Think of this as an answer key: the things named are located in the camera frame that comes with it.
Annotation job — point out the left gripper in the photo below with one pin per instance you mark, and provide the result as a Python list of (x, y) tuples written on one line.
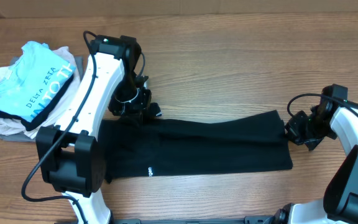
[(135, 112)]

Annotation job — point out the light blue folded shirt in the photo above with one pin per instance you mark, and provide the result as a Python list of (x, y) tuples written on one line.
[(35, 80)]

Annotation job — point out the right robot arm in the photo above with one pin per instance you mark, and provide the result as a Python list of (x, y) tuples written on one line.
[(334, 117)]

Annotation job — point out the grey folded shirt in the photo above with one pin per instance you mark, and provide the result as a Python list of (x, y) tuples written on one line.
[(11, 138)]

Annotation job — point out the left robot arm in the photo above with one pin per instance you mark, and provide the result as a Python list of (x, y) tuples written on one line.
[(70, 158)]

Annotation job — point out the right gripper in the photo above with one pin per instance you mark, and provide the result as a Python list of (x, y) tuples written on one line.
[(292, 127)]

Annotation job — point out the black t-shirt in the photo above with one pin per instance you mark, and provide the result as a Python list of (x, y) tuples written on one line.
[(167, 147)]

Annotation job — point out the beige folded shirt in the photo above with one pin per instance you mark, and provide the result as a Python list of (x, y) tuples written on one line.
[(5, 127)]

